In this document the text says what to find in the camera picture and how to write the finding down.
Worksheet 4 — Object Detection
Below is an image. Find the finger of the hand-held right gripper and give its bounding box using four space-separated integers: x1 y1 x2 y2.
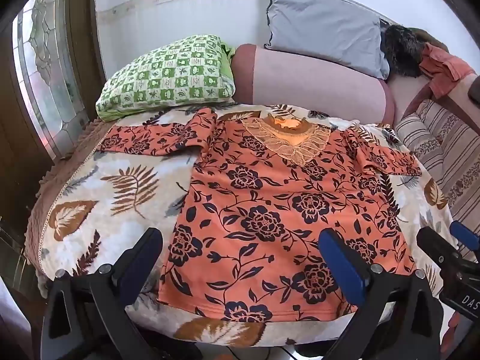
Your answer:
416 226 461 268
449 220 480 262

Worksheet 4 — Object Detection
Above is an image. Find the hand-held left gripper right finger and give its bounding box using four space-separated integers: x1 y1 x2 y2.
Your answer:
318 227 445 360

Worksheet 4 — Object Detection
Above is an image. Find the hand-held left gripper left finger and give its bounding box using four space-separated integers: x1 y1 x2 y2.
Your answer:
41 227 163 360

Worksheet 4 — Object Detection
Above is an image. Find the orange floral shirt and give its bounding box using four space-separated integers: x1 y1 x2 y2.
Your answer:
98 107 423 324

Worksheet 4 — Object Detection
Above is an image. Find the leaf print blanket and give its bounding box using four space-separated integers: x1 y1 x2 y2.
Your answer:
37 103 457 348

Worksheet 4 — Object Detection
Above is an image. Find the striped beige quilt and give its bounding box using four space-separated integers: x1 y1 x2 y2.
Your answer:
395 99 480 263

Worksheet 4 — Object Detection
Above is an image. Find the brown fringed bedspread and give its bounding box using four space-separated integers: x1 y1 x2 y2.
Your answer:
23 116 114 271

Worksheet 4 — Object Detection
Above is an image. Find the pink bed sheet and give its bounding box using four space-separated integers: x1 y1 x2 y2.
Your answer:
386 72 480 122

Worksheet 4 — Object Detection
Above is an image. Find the red-orange cloth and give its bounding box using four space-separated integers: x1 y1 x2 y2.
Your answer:
418 42 477 100

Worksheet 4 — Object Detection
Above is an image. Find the pink rolled quilt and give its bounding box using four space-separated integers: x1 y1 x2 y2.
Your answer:
229 43 397 127

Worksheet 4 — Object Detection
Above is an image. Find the green checked pillow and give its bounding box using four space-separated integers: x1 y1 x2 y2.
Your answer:
95 34 237 123

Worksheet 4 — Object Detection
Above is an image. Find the dark furry garment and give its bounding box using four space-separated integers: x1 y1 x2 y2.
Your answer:
379 19 449 80

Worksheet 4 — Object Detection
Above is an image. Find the patterned glass window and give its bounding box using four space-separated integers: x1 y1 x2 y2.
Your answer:
11 0 91 159

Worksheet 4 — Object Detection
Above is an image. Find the grey pillow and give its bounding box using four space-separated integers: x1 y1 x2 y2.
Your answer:
263 0 392 81

